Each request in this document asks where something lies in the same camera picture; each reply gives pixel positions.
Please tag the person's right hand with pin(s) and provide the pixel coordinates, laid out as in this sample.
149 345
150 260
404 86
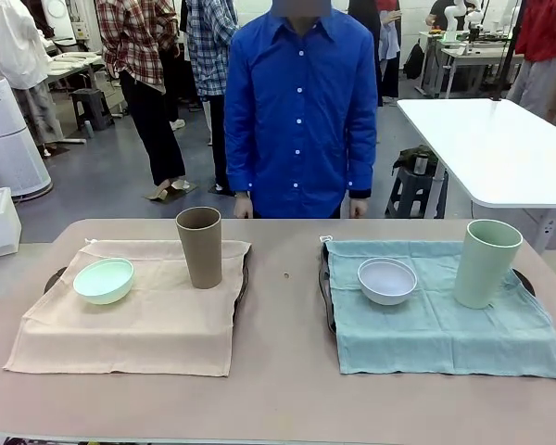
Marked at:
243 206

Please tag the person's left hand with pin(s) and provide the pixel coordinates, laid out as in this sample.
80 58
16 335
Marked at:
358 207

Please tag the tan brown tall cup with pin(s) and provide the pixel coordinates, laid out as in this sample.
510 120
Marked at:
204 255

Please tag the pale grey-blue bowl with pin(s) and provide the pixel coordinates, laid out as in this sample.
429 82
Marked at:
387 283

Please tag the light green tall cup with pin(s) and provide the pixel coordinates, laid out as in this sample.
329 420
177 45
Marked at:
484 269

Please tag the teal cloth mat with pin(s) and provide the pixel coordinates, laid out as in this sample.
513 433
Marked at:
445 338

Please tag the mint green bowl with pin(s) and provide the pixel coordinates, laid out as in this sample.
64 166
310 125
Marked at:
103 283

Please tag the beige cloth mat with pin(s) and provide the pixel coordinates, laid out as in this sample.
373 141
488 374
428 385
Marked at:
134 334

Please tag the person's right forearm blue sleeve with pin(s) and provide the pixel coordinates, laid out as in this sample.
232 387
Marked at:
238 162

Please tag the person's left forearm blue sleeve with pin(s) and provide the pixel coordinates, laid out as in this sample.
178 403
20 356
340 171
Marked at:
363 162

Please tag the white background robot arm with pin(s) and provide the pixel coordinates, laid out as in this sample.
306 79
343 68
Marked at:
453 21

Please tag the dark brown serving tray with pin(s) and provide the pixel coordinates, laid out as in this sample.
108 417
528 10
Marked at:
325 287
242 287

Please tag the flat cardboard floor piece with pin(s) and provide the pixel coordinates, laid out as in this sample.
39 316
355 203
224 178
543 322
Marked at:
220 190
185 189

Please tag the grey step stool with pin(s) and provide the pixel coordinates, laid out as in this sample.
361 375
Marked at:
412 194

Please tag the dark green bag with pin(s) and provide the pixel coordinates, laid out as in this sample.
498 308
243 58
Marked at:
408 157

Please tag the metal can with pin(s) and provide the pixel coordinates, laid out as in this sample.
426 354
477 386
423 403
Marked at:
420 166

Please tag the white side table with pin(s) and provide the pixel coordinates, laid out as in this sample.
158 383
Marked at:
491 148

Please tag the black backpack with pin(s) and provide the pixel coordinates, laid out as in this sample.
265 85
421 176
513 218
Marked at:
414 62

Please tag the person in blue plaid shirt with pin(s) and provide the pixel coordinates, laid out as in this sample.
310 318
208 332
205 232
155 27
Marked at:
211 51

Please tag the person in striped shirt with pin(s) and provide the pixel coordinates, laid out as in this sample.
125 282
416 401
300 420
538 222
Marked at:
389 41

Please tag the small grey bottle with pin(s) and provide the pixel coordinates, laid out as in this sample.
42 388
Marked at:
89 130

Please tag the grey plastic stool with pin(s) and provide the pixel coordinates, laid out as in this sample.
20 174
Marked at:
90 104

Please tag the person in red plaid shirt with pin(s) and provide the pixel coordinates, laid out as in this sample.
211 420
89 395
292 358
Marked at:
139 46

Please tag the background work table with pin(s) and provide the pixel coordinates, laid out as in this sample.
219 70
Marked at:
472 53

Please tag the black vertical pole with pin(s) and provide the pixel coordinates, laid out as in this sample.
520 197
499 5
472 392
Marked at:
507 51

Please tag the white air purifier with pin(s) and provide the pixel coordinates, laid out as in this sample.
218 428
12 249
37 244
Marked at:
9 153

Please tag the person in red jacket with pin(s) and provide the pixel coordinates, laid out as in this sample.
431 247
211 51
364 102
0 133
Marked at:
542 32

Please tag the person in white coat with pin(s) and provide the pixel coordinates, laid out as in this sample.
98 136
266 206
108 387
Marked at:
14 46

